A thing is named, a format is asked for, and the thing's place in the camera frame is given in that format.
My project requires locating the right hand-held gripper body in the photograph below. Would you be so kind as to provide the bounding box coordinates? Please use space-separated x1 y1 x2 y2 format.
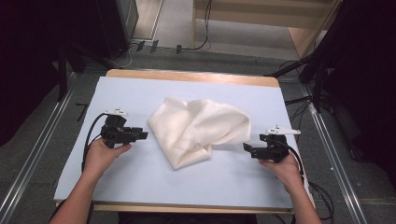
259 124 302 164

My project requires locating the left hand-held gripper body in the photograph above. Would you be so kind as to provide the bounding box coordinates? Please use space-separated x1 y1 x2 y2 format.
100 107 135 149

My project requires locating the white mesh laundry bag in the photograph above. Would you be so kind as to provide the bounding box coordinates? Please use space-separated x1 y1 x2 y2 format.
147 96 252 171

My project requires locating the person's right hand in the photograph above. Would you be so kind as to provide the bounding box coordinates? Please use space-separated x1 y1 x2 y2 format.
258 152 304 191

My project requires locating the person's left hand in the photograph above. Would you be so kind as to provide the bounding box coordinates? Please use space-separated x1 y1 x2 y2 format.
83 137 133 180

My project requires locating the light blue mat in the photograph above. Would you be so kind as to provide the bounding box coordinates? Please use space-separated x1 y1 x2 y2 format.
53 76 313 210

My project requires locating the person's dark clothing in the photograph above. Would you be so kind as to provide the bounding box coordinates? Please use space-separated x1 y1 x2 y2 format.
117 211 259 224

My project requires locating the black metal stand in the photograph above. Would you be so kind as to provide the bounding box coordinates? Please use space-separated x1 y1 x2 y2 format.
263 0 359 114

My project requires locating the dark cabinet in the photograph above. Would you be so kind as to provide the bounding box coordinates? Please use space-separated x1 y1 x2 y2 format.
95 0 140 61

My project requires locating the wooden shelf unit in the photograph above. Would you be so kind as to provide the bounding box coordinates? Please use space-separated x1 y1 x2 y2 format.
191 0 344 61

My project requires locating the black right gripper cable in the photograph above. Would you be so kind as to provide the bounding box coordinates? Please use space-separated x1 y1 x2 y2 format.
279 140 306 185

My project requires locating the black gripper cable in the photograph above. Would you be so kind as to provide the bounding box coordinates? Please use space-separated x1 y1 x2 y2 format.
80 112 108 173
279 140 306 185

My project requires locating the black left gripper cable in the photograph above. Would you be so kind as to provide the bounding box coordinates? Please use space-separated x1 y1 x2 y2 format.
80 112 108 173

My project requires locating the metal floor rail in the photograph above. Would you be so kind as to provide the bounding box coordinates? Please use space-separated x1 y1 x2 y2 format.
0 72 78 224
301 84 370 224

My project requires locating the white floor cable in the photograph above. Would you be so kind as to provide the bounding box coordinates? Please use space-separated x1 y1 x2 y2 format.
109 43 139 69

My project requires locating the black floor cable loop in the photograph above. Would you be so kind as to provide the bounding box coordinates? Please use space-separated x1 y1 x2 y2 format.
307 181 336 224

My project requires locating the black hanging cable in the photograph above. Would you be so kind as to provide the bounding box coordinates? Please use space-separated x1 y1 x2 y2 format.
181 0 214 52

